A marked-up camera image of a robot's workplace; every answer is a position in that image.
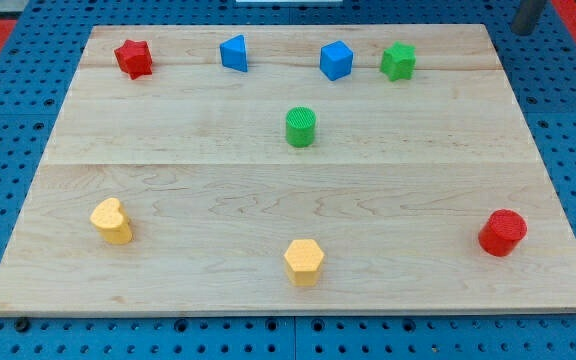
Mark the grey robot arm rod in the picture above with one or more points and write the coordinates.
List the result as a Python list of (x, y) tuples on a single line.
[(527, 16)]

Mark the wooden board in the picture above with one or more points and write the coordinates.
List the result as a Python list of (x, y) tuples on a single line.
[(396, 186)]

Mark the green cylinder block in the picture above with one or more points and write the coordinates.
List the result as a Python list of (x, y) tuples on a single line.
[(300, 127)]

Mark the yellow hexagon block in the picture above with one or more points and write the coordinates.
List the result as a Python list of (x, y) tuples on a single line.
[(303, 261)]

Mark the blue cube block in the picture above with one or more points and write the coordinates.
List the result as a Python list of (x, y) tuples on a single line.
[(336, 60)]

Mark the blue triangle block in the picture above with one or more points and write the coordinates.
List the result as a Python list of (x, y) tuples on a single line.
[(234, 54)]

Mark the green star block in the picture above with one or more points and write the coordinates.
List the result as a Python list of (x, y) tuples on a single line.
[(398, 61)]

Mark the yellow heart block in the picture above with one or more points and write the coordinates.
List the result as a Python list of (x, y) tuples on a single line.
[(112, 222)]

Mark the red star block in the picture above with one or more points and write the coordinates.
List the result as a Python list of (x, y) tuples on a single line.
[(134, 58)]

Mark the red cylinder block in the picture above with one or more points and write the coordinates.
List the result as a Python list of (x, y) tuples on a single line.
[(502, 232)]

